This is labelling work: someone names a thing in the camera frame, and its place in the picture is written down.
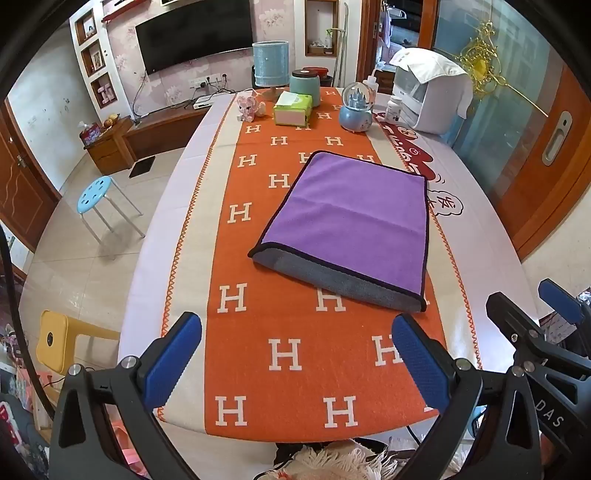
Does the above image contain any wooden door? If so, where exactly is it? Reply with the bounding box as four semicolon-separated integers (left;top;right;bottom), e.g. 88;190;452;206
0;99;62;253

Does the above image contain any white countertop appliance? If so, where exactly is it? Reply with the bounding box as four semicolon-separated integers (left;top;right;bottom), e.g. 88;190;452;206
392;65;468;136

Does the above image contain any teal canister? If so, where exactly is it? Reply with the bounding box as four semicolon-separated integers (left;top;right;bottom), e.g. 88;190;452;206
289;69;322;108

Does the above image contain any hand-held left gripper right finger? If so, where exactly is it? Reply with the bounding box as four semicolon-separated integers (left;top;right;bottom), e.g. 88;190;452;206
392;313;544;480

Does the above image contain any white fringed cloth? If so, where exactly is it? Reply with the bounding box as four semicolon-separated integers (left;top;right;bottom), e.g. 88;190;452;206
277;438;419;480

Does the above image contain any white appliance with cloth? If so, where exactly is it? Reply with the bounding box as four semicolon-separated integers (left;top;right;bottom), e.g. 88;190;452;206
389;46;475;120

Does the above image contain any blue round stool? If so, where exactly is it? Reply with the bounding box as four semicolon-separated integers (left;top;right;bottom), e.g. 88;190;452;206
76;175;147;245

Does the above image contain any red tissue box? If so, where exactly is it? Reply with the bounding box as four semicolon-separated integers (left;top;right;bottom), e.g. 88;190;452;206
78;122;103;147

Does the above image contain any white router box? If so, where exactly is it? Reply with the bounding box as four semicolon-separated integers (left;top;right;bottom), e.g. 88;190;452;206
192;93;228;110

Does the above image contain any orange patterned blanket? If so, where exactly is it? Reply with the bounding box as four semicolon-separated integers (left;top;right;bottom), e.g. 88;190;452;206
156;85;483;445

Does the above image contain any white squeeze bottle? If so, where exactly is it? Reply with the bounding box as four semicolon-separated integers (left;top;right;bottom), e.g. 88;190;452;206
361;74;376;112

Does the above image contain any black television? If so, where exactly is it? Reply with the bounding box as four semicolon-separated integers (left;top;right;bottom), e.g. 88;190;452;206
135;6;256;75

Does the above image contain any pink toy figure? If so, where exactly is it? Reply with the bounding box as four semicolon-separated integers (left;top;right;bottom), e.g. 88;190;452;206
236;92;265;122

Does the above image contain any purple towel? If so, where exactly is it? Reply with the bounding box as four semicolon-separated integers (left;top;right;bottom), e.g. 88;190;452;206
248;150;430;313

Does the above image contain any white wall shelf unit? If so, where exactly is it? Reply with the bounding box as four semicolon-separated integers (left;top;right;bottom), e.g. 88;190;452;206
69;8;126;112

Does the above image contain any white power strip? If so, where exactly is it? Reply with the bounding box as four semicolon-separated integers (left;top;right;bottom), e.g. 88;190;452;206
188;74;230;90

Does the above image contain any blue table lamp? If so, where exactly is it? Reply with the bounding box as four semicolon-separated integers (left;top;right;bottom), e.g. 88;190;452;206
252;41;291;100

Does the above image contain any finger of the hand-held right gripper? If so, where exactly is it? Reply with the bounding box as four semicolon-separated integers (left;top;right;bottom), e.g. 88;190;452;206
538;278;591;334
486;292;571;367

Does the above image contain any white printed tablecloth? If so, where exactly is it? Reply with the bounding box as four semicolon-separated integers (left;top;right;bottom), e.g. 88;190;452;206
117;89;543;469

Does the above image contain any wooden television cabinet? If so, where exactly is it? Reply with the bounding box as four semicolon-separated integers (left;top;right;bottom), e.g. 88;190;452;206
83;107;214;176

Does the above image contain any gold hanging ornament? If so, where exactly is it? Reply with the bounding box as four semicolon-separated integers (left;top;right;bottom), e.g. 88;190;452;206
454;19;551;119

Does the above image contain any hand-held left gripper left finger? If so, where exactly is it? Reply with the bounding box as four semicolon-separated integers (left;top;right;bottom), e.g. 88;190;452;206
48;311;204;480

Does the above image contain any yellow plastic stool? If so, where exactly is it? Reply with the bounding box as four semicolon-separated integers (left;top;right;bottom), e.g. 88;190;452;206
36;309;122;376

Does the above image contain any black floor mat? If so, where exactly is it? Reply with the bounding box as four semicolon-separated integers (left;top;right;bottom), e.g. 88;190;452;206
128;157;156;180

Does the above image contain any dark lidded container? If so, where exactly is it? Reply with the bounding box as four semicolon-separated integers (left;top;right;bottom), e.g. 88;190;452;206
301;67;331;88

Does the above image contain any silver sliding door handle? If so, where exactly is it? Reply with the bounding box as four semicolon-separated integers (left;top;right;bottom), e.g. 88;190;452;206
541;111;573;167

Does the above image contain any green tissue box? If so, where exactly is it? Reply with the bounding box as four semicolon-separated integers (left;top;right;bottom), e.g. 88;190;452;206
272;91;314;127

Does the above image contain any blue snow globe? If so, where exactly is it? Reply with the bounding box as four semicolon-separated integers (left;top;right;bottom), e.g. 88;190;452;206
339;82;375;133

